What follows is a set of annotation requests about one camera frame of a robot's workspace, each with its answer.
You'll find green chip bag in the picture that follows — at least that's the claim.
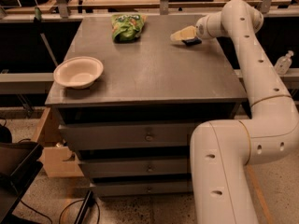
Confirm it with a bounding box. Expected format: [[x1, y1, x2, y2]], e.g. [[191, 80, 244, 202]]
[[111, 14, 147, 43]]

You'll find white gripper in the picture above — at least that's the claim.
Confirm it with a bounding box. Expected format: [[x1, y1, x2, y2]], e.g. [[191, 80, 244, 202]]
[[170, 16, 209, 42]]

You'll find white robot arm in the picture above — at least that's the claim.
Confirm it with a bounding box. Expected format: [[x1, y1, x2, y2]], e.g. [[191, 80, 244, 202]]
[[171, 0, 299, 224]]

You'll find grey middle drawer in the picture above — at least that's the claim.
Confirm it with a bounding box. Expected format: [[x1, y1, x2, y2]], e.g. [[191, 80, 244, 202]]
[[78, 156, 190, 178]]

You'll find dark blue rxbar wrapper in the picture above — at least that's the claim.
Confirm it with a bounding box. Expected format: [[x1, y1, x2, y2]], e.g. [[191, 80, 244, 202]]
[[182, 37, 202, 47]]

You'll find grey drawer cabinet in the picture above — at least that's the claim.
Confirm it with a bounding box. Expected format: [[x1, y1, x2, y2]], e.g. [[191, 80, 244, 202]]
[[46, 15, 247, 185]]

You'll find grey top drawer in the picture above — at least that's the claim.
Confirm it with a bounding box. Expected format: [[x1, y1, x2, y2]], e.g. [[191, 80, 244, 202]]
[[59, 122, 196, 150]]

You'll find wooden crate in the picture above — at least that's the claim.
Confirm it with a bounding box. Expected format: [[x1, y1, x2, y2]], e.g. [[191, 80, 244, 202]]
[[32, 107, 83, 177]]

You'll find black tray stand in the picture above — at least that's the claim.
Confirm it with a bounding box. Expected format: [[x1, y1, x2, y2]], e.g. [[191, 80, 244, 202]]
[[0, 142, 43, 224]]

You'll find black floor cable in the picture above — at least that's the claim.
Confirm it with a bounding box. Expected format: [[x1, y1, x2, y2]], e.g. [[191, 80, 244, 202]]
[[12, 184, 101, 224]]

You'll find white paper bowl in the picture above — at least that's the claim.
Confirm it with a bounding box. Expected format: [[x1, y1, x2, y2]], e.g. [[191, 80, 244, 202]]
[[53, 56, 104, 89]]

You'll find grey drawer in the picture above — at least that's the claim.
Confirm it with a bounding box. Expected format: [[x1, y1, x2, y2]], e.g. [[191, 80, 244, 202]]
[[59, 122, 196, 150], [91, 178, 192, 198], [78, 156, 190, 178]]

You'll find grey bottom drawer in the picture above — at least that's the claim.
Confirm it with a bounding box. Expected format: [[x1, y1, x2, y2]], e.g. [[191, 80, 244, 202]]
[[91, 178, 192, 198]]

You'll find clear sanitizer bottle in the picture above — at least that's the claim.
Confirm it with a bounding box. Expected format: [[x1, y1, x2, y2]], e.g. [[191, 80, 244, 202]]
[[275, 50, 293, 75]]

